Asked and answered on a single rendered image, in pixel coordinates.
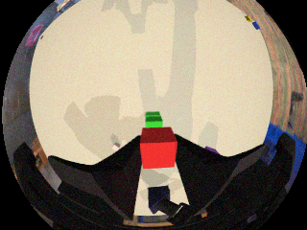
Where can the blue block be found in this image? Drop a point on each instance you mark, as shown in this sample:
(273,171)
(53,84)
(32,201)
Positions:
(256,26)

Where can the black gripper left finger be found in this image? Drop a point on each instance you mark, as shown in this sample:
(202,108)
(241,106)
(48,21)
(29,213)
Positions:
(114,179)

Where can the green block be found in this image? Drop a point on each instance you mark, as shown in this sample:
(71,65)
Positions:
(153,113)
(154,121)

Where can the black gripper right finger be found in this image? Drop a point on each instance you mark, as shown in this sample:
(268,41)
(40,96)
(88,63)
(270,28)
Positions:
(205,174)

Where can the red block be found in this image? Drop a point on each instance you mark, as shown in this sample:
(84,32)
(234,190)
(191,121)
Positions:
(158,146)

